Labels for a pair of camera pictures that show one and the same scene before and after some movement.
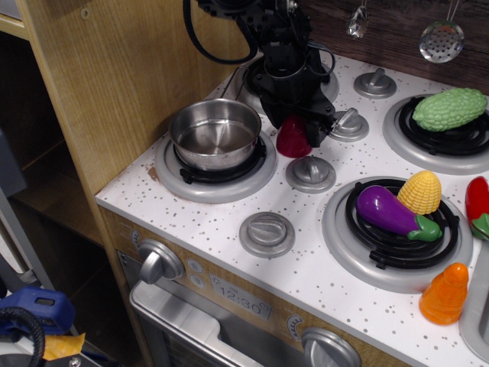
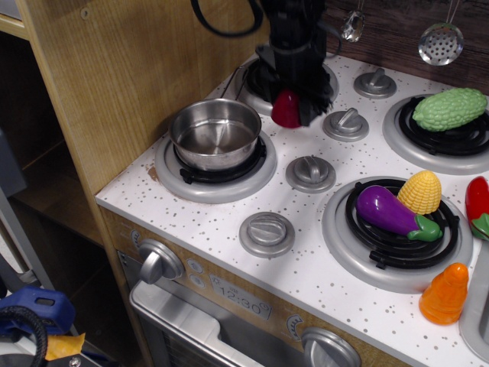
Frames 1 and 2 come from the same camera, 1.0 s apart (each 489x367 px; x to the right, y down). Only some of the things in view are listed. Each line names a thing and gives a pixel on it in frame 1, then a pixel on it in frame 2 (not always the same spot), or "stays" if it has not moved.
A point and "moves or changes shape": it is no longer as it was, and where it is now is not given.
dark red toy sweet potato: (292, 136) moves or changes shape
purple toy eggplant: (383, 208) stays
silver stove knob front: (267, 235) stays
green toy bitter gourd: (449, 108) stays
